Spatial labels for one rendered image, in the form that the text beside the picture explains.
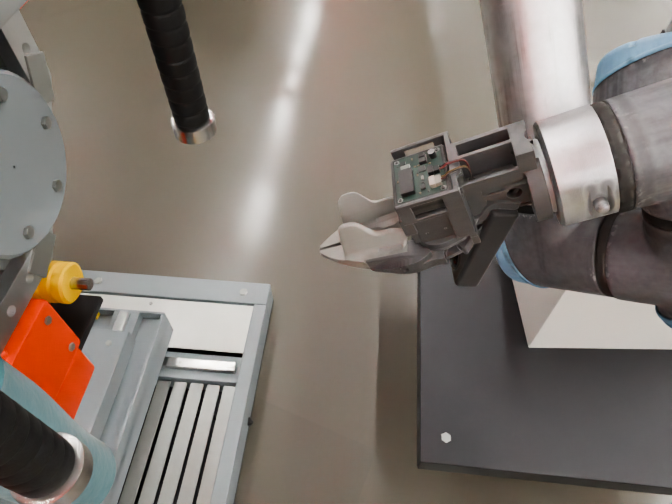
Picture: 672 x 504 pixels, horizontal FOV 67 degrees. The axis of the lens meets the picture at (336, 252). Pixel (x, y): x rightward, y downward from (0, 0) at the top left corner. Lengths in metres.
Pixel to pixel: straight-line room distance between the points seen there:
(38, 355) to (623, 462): 0.82
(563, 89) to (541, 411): 0.55
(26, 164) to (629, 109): 0.44
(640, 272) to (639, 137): 0.14
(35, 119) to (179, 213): 1.12
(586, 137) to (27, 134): 0.40
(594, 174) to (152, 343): 0.89
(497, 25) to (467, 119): 1.33
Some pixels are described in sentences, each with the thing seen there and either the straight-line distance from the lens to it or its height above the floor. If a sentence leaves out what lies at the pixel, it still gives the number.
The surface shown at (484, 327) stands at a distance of 0.94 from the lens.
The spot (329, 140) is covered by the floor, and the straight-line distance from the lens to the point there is 1.70.
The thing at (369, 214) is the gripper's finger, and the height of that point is 0.73.
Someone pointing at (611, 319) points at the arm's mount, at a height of 0.40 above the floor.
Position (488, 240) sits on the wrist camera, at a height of 0.74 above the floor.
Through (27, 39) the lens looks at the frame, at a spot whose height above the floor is 0.79.
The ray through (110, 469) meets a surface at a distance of 0.66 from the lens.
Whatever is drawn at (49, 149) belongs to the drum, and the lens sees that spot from 0.45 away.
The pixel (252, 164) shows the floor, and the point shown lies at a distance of 1.63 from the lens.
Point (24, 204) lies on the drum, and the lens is 0.43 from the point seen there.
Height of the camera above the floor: 1.09
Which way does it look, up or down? 52 degrees down
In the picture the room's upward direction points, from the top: straight up
